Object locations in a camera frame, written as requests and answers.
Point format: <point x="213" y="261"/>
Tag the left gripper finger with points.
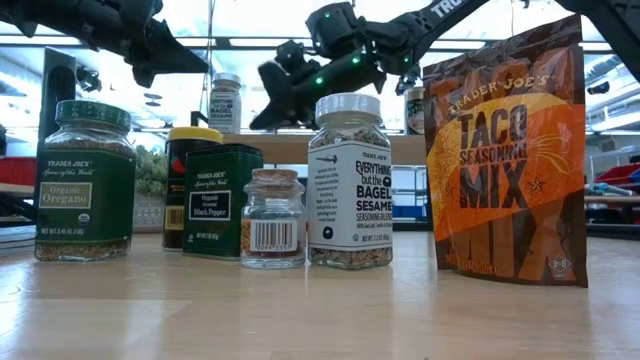
<point x="175" y="62"/>

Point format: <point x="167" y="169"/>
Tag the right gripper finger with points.
<point x="271" y="85"/>
<point x="277" y="119"/>

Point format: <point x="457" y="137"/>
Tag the white-lid bagel seasoning jar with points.
<point x="225" y="105"/>
<point x="350" y="200"/>

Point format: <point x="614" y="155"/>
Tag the tan-lid seasoning jar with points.
<point x="415" y="112"/>

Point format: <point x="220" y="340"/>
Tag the green black pepper tin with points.
<point x="215" y="200"/>

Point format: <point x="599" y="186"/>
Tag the yellow-lid onion spice bottle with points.
<point x="175" y="165"/>

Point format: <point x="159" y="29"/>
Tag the green-lid oregano glass jar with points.
<point x="85" y="200"/>

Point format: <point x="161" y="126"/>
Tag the orange taco seasoning pouch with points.
<point x="505" y="175"/>

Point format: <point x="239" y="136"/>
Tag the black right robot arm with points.
<point x="430" y="25"/>

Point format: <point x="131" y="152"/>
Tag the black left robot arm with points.
<point x="50" y="15"/>

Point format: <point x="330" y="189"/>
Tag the black mounted device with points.
<point x="407" y="80"/>

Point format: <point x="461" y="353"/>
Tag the green plant in patterned pot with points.
<point x="151" y="175"/>

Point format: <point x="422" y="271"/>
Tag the small cork-stoppered glass jar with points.
<point x="272" y="235"/>

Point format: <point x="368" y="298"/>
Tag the red storage bin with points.
<point x="617" y="175"/>
<point x="17" y="172"/>

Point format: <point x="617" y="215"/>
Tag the wooden shelf with black frame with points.
<point x="285" y="150"/>

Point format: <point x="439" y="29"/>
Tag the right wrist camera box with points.
<point x="300" y="57"/>

